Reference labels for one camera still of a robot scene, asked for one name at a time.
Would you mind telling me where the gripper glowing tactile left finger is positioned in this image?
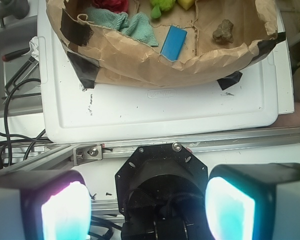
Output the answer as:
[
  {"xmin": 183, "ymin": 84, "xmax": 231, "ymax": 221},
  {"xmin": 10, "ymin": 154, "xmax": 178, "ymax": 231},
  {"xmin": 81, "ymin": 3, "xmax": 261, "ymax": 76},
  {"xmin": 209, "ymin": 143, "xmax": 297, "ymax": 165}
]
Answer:
[{"xmin": 0, "ymin": 170, "xmax": 92, "ymax": 240}]

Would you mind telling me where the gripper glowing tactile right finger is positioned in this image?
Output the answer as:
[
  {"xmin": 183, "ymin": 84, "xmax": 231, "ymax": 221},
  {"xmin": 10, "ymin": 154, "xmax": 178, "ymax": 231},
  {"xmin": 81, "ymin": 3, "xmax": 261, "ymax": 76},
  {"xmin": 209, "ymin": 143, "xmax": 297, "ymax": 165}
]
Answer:
[{"xmin": 205, "ymin": 163, "xmax": 300, "ymax": 240}]

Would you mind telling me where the light blue knitted cloth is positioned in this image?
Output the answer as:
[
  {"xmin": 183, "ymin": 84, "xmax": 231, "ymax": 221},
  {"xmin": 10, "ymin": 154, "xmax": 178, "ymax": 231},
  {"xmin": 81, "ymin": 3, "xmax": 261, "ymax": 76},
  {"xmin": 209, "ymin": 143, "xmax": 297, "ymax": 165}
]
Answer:
[{"xmin": 84, "ymin": 7, "xmax": 159, "ymax": 47}]

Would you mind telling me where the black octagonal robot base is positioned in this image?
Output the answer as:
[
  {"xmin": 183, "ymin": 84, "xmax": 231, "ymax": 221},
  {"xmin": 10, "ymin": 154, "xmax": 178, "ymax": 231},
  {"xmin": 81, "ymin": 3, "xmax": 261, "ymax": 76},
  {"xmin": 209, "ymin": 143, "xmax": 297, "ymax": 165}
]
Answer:
[{"xmin": 115, "ymin": 143, "xmax": 212, "ymax": 240}]

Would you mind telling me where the white plastic tray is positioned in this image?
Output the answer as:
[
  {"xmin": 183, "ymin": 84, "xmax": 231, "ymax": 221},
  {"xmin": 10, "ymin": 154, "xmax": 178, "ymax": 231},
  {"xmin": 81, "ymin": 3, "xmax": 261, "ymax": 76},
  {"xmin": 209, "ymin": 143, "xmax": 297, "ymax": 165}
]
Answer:
[{"xmin": 37, "ymin": 0, "xmax": 295, "ymax": 144}]

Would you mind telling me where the brown paper liner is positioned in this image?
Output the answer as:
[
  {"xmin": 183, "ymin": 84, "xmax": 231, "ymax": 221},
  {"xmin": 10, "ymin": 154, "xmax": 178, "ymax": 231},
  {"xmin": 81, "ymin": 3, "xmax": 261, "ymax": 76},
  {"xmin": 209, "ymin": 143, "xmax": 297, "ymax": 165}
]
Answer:
[{"xmin": 45, "ymin": 0, "xmax": 279, "ymax": 88}]

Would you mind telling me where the crumpled white paper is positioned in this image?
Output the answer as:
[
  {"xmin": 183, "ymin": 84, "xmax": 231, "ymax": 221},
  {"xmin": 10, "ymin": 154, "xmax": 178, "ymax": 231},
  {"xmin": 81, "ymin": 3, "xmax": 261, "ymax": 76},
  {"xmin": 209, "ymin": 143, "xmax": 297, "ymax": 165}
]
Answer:
[{"xmin": 28, "ymin": 36, "xmax": 40, "ymax": 62}]

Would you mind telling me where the brown lumpy rock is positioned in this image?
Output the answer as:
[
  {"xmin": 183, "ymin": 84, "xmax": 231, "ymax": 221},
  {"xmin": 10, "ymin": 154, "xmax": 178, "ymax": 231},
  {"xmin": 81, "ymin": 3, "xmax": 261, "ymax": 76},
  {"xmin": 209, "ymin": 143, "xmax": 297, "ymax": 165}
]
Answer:
[{"xmin": 212, "ymin": 19, "xmax": 234, "ymax": 45}]

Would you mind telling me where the blue rectangular block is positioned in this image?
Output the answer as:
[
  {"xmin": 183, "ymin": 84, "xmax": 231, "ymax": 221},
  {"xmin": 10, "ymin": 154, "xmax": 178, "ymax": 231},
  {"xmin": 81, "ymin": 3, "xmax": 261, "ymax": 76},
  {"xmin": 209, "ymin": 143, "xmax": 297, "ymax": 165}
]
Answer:
[{"xmin": 160, "ymin": 25, "xmax": 187, "ymax": 62}]

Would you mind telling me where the red crumpled paper flower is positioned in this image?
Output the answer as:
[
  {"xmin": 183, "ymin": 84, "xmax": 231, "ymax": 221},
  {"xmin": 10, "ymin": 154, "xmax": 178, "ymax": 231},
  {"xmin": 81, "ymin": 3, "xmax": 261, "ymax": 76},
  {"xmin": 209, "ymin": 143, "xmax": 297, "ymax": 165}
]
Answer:
[{"xmin": 92, "ymin": 0, "xmax": 129, "ymax": 14}]

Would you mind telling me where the yellow sponge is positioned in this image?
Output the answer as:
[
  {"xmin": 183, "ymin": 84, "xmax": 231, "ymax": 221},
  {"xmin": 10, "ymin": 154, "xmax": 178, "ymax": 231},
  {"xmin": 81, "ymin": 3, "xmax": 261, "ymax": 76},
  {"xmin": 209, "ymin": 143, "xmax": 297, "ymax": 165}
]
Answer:
[{"xmin": 177, "ymin": 0, "xmax": 195, "ymax": 11}]

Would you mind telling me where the green fluffy plush toy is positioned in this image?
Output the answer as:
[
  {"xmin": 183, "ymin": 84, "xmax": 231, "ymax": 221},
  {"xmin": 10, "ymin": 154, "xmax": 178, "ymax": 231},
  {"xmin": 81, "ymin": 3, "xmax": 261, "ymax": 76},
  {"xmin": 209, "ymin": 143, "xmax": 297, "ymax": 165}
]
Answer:
[{"xmin": 149, "ymin": 0, "xmax": 176, "ymax": 19}]

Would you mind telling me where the aluminium frame rail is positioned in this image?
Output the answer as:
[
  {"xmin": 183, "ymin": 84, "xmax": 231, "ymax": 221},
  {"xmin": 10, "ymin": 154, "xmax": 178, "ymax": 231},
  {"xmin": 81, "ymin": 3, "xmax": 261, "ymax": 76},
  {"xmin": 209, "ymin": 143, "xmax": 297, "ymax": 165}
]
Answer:
[{"xmin": 12, "ymin": 126, "xmax": 300, "ymax": 175}]

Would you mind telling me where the metal corner bracket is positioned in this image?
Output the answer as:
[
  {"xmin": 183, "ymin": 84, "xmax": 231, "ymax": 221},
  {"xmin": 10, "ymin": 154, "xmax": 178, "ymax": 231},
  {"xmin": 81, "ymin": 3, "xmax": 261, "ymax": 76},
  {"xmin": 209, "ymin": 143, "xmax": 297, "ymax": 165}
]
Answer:
[{"xmin": 72, "ymin": 144, "xmax": 103, "ymax": 166}]

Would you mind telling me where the black cable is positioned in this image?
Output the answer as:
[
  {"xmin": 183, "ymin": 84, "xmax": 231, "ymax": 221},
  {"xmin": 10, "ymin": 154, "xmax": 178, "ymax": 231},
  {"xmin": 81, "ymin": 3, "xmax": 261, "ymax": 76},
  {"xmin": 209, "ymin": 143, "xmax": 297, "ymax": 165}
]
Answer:
[{"xmin": 0, "ymin": 78, "xmax": 49, "ymax": 173}]

